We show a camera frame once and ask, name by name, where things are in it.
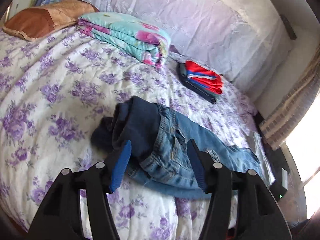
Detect blue denim jeans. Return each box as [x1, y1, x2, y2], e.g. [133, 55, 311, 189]
[91, 96, 264, 199]

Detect beige striped curtain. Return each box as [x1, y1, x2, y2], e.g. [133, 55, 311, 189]
[259, 49, 319, 151]

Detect purple floral bedspread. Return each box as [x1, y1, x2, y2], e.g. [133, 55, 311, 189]
[1, 27, 274, 231]

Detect dark folded garments stack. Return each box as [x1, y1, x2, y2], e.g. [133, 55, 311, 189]
[176, 63, 216, 104]

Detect red folded garment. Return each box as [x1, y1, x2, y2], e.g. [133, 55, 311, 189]
[185, 61, 223, 95]

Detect teal pink floral folded blanket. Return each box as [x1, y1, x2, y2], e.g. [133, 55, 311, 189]
[78, 12, 171, 68]

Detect brown satin pillow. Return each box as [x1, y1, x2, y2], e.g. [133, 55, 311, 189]
[2, 0, 99, 41]

